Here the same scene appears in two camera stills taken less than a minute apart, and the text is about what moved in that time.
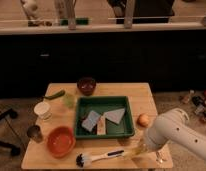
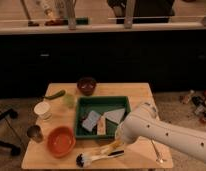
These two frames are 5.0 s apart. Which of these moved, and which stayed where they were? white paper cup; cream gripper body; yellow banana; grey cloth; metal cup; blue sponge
Moved: cream gripper body; yellow banana
Stayed: grey cloth; blue sponge; white paper cup; metal cup
